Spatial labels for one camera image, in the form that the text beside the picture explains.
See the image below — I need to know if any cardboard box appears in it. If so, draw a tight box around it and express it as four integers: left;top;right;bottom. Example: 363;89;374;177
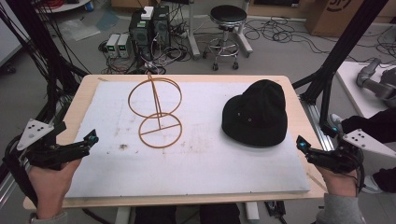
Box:
304;0;396;38

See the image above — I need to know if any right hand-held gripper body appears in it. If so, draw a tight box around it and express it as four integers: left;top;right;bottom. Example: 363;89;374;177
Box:
317;124;396;175

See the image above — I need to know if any white side table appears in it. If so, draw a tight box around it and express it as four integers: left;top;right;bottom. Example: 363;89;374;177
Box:
335;61;396;119

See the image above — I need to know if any white table leg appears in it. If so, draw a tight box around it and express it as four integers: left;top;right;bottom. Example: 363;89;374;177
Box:
243;201;262;222
114;206;133;224

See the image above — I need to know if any black round stool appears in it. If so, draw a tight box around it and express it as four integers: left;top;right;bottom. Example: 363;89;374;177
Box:
204;4;250;72

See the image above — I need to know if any black metal frame post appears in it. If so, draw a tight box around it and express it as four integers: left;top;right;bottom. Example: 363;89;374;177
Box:
291;0;390;127
0;0;90;125

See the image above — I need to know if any person's right hand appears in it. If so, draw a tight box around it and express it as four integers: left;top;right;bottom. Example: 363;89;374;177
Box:
315;163;359;198

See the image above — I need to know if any aluminium rail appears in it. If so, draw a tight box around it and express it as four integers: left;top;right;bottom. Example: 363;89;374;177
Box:
299;94;336;152

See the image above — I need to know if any golden wire hat stand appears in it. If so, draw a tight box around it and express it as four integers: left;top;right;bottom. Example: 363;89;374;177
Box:
127;72;184;149

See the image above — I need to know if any black computer tower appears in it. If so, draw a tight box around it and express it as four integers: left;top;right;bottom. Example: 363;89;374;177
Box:
128;10;154;62
151;5;172;49

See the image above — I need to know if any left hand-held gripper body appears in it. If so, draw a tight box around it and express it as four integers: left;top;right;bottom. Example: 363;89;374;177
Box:
16;118;82;172

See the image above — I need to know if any clear plastic sheet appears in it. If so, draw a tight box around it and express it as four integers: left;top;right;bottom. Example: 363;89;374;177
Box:
58;18;102;42

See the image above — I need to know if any tangle of black floor cables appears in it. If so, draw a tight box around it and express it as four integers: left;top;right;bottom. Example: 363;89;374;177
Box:
244;16;396;64

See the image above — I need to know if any white round table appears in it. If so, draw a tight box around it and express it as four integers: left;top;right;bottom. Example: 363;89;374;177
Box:
33;0;92;14

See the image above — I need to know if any black knit hat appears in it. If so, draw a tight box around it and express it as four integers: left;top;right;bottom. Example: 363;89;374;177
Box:
220;78;289;148

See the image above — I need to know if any white foam mat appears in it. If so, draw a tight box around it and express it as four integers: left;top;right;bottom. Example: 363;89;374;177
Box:
64;80;312;200

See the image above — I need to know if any grey power supply unit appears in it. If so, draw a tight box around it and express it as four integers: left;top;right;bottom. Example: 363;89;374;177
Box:
105;33;121;59
117;33;133;59

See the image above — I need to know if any person's left hand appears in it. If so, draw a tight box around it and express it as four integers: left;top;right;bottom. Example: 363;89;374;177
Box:
27;157;84;220

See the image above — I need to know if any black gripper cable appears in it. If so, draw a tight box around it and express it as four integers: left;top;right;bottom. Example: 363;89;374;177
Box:
1;134;40;208
354;148;368;194

